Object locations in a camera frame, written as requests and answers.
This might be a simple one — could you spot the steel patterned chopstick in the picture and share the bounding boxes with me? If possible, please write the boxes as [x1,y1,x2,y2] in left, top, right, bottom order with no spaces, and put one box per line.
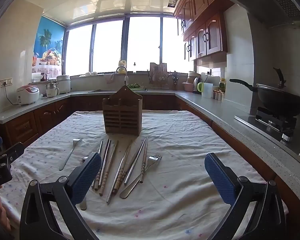
[106,141,132,205]

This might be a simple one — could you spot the steel fork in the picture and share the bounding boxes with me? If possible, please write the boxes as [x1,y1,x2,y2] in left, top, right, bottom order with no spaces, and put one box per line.
[59,138,83,171]
[119,155,162,199]

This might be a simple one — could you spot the wooden patterned chopstick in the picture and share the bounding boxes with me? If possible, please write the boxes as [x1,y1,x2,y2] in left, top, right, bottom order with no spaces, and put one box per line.
[112,141,132,194]

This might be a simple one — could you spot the kitchen sink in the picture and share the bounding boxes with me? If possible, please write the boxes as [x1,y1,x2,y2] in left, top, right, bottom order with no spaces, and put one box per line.
[89,89,118,93]

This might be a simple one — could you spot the kitchen faucet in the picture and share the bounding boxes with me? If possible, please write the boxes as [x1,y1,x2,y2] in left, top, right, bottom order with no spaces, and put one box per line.
[116,66,129,85]

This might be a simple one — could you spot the lower wooden cabinets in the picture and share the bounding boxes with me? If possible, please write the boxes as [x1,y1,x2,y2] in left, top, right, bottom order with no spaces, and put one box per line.
[0,90,300,209]

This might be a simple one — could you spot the wooden cabinets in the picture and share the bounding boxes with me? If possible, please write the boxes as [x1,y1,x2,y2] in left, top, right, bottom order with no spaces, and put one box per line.
[0,90,300,209]
[174,0,234,61]

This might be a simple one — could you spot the red white rice cooker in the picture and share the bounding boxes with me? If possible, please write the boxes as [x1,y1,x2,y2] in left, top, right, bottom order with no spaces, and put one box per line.
[16,85,40,105]

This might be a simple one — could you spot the gas stove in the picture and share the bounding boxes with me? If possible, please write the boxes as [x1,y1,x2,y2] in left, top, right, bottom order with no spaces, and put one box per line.
[234,107,300,156]

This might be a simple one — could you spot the small white electric pot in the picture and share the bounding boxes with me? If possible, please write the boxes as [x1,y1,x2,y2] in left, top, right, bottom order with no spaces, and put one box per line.
[46,82,59,98]

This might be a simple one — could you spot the large white rice cooker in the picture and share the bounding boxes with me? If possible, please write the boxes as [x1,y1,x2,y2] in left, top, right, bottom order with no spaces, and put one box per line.
[56,75,71,94]

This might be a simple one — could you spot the floral white tablecloth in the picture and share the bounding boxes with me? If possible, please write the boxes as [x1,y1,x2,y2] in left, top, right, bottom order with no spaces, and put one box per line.
[0,111,264,239]

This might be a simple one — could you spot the black wok with lid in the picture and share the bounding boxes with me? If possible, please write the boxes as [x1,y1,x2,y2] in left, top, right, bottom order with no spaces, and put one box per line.
[229,68,300,117]

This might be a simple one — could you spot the tropical fruit poster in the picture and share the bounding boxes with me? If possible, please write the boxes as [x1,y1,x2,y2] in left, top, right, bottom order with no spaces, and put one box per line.
[32,16,66,79]

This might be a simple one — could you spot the wooden utensil holder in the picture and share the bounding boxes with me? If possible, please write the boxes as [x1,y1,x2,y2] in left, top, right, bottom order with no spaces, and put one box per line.
[102,85,143,136]

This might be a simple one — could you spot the condiment bottles rack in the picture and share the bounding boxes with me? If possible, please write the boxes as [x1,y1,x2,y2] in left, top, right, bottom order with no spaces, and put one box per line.
[212,78,226,101]

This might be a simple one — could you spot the pink basin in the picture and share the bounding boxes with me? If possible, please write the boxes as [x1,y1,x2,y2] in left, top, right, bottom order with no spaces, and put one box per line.
[183,82,193,92]

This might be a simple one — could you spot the yellow detergent bottle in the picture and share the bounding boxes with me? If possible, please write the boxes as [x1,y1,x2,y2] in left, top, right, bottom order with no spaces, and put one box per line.
[117,60,127,74]

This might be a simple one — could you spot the green vegetable basket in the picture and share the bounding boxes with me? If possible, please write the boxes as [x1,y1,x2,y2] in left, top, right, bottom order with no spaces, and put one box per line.
[128,83,147,92]

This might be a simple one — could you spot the steel electric kettle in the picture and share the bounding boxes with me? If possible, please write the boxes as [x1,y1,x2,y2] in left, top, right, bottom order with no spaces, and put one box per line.
[192,76,201,94]

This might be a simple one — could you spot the dish drying rack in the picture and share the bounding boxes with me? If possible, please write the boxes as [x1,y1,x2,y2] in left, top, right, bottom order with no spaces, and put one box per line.
[148,62,174,89]

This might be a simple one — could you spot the upper wooden cabinets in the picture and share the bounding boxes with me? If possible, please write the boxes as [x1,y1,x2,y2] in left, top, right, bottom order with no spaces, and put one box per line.
[174,0,234,61]

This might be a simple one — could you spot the wall power outlet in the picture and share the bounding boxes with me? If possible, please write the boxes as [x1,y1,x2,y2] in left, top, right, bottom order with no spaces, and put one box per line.
[0,77,13,88]

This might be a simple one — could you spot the green handled white pitcher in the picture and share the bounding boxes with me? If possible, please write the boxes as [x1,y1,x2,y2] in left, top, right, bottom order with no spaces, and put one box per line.
[197,82,213,98]

